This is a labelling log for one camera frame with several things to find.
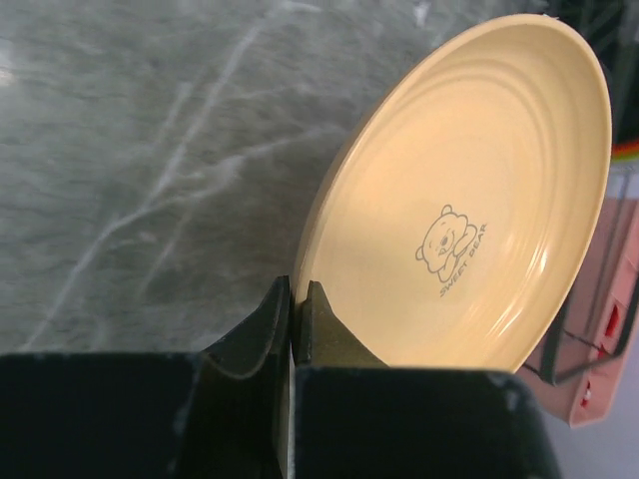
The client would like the red item in tray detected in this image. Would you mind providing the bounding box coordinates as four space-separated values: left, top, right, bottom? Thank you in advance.
601 304 620 352
580 380 593 409

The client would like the beige plate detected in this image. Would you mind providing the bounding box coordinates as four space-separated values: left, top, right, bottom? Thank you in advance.
294 14 612 372

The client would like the pink divided tray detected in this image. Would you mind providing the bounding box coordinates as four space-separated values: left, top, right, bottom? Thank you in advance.
518 198 638 428

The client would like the orange plate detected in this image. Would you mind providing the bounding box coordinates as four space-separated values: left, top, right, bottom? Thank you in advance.
613 141 639 157

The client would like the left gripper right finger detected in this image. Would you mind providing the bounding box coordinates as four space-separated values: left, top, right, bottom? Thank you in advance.
294 281 561 478

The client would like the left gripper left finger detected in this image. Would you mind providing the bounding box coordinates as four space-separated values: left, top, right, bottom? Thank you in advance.
1 276 291 478

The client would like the green plate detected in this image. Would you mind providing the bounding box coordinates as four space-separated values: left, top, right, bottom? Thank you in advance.
614 152 639 163

